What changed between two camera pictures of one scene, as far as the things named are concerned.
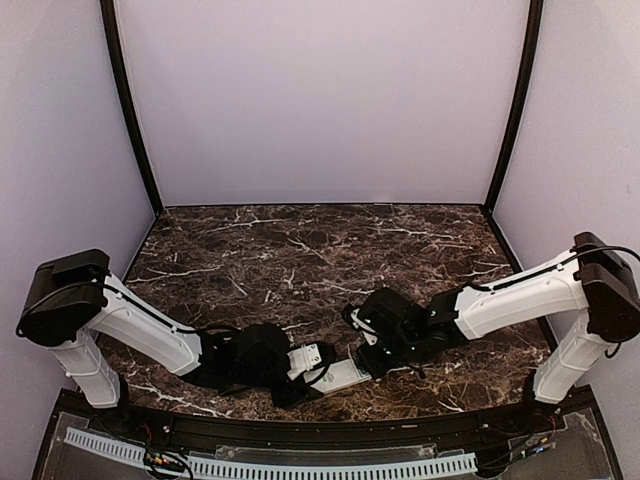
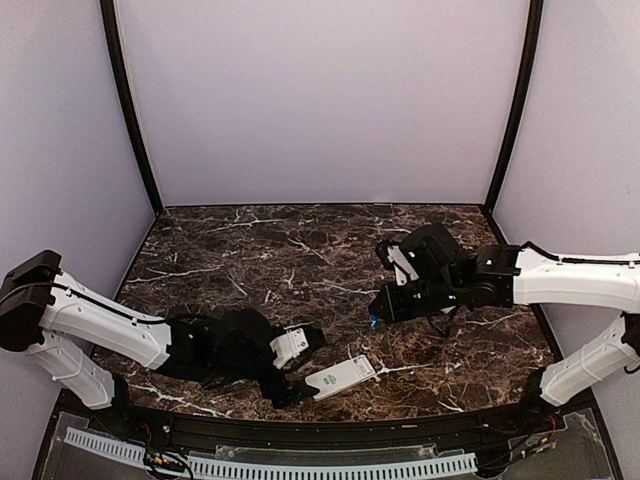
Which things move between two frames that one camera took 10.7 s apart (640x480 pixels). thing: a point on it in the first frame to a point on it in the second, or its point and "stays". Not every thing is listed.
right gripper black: (373, 365) to (395, 311)
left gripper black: (293, 396) stays
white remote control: (339, 375) stays
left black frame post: (109, 18) stays
